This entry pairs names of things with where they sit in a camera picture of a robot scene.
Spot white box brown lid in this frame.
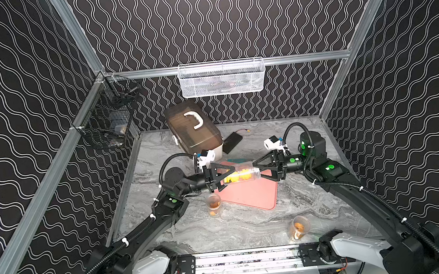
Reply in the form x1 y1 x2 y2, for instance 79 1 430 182
164 100 224 161

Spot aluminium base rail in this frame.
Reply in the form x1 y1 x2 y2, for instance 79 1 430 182
88 232 410 274

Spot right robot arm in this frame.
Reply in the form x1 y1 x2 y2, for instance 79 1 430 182
253 122 439 274

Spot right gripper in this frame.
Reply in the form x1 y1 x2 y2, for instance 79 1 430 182
252 148 315 182

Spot black wire wall basket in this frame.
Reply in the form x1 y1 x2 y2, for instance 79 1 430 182
79 76 142 150

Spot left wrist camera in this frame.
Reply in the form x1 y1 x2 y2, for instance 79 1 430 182
197 150 216 170

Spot pink plastic tray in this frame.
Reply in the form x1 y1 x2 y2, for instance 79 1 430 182
217 161 278 210

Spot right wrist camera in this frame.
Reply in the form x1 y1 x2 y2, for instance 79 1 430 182
264 135 284 151

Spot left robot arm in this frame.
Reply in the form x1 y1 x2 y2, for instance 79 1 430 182
85 155 235 274

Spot clear jar near rail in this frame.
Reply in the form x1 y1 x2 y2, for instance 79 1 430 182
287 216 311 241

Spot teal utility knife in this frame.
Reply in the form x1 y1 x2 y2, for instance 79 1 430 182
227 158 253 164

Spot black battery pack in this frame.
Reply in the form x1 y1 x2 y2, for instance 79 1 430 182
222 131 243 154

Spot clear jar dark cookies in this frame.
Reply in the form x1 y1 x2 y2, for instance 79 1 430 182
206 193 222 217

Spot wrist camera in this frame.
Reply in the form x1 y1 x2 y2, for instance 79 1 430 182
197 150 216 170
264 135 284 151

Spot white mesh wall basket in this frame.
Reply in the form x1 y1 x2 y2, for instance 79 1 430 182
177 57 266 99

